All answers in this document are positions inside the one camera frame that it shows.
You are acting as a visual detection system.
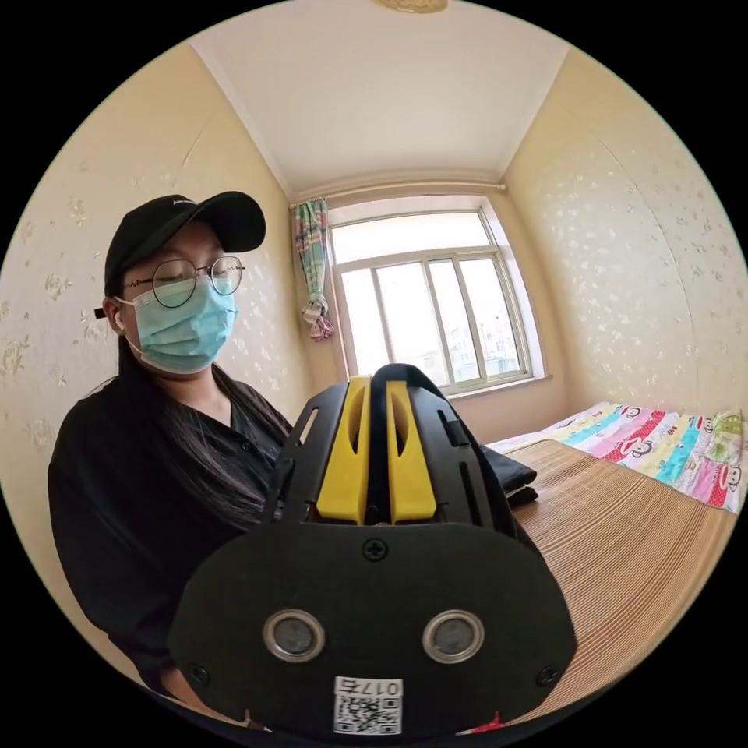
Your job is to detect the checked curtain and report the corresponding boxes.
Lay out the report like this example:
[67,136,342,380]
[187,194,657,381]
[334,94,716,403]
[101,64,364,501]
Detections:
[291,198,337,342]

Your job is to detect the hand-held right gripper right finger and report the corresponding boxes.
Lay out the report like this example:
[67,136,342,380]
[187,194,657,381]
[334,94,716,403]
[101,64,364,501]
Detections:
[385,377,438,525]

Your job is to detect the bed with woven mat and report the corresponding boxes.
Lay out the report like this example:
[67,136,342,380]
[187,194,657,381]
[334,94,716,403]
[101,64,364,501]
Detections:
[483,401,746,728]

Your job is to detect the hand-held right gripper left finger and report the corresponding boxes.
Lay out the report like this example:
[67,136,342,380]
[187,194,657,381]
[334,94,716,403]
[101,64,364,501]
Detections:
[316,376,372,523]

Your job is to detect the black pants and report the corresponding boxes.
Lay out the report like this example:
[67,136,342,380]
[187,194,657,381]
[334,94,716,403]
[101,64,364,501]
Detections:
[371,362,539,508]

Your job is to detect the window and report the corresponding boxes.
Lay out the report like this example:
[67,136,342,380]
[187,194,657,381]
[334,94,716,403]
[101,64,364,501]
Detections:
[324,196,546,398]

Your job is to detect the person's body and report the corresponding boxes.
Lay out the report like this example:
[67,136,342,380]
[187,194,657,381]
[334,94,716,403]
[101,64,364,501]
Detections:
[48,190,295,697]

